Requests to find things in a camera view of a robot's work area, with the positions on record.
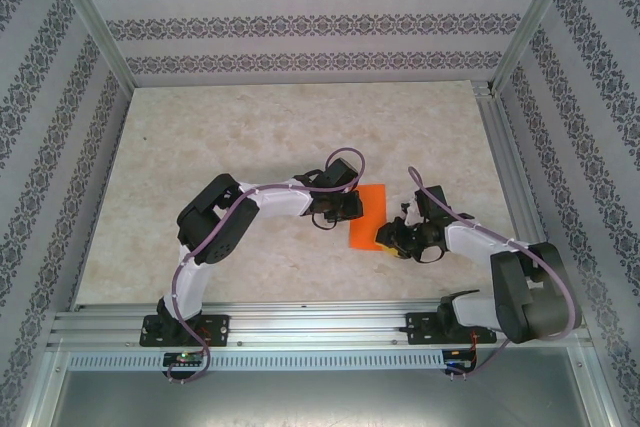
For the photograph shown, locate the orange paper sheet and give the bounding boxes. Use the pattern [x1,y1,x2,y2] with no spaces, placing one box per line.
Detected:
[348,182,389,252]

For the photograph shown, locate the grey metal sheet tray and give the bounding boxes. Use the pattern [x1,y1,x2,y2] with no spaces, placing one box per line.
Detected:
[49,369,611,427]

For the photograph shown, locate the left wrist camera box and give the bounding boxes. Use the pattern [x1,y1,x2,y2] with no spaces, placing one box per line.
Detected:
[323,157,360,192]

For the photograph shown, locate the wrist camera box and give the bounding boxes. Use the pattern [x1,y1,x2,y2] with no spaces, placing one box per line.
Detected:
[323,157,360,192]
[403,184,450,223]

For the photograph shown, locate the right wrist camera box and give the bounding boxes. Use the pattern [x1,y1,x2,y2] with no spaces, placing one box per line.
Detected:
[403,184,450,223]

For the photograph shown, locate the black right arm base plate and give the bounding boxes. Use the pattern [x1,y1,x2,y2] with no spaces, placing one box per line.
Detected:
[404,311,498,347]

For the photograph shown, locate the long aluminium mounting rail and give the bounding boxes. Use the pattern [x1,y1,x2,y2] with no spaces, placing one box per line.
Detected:
[47,298,595,350]

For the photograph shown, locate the aluminium side rail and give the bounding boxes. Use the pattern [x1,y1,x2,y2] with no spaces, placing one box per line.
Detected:
[472,80,569,307]

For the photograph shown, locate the grey slotted cable duct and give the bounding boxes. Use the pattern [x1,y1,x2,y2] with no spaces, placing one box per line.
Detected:
[67,350,447,372]

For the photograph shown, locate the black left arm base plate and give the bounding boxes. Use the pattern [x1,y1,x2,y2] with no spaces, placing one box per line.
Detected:
[139,314,232,348]

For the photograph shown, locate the short aluminium frame post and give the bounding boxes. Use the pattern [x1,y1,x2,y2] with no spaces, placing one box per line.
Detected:
[17,346,69,427]
[569,346,624,427]

